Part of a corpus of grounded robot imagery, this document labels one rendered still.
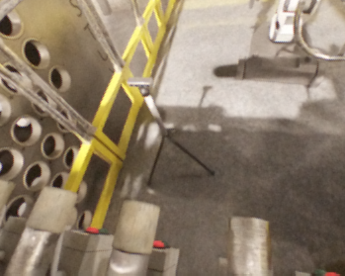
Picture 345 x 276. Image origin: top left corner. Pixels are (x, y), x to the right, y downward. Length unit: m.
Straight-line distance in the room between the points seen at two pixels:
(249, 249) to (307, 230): 0.99
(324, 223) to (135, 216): 1.13
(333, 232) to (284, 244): 0.26
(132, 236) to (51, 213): 0.16
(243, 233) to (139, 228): 0.15
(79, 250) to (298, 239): 1.04
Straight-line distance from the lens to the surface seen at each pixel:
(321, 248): 1.29
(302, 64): 1.57
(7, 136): 1.79
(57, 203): 0.40
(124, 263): 0.32
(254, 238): 0.29
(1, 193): 0.54
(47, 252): 0.42
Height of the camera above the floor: 1.18
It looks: 57 degrees down
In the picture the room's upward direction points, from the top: 20 degrees counter-clockwise
